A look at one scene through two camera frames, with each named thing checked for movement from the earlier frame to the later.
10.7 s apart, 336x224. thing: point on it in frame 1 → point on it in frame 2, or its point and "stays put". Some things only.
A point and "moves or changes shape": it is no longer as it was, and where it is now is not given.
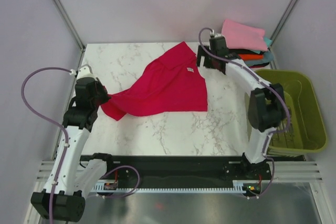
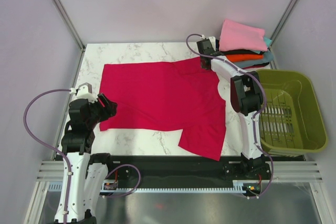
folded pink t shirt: (238, 36) stays put
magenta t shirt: (172, 83) moves or changes shape
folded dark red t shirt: (259, 65) stays put
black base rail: (189, 168) stays put
